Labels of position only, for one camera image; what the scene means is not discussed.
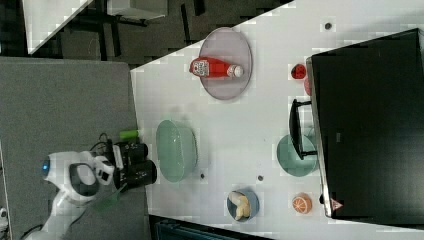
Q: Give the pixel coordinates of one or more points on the red toy strawberry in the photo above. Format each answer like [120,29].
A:
[299,71]

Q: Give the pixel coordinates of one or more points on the toy banana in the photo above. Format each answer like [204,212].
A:
[242,205]

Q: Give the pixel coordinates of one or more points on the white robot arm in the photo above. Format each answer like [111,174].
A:
[83,179]

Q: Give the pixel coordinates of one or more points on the green marker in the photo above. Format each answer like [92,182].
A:
[128,134]

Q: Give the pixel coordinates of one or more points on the green spatula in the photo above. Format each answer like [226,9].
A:
[105,201]

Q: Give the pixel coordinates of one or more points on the red ketchup bottle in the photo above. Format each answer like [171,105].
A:
[209,67]

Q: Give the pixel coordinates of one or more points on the green plastic strainer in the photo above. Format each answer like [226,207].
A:
[176,150]

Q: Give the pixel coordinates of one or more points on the toy orange slice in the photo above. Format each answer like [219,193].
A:
[302,203]

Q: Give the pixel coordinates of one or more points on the black cylinder cup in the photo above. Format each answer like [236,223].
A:
[140,152]
[136,175]

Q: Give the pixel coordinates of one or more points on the blue bowl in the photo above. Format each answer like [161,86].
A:
[253,200]

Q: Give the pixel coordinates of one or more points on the grey mat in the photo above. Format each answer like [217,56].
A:
[50,106]

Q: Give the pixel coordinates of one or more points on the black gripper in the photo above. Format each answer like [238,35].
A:
[126,154]

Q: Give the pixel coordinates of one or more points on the teal green plate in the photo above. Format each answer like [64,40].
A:
[290,162]

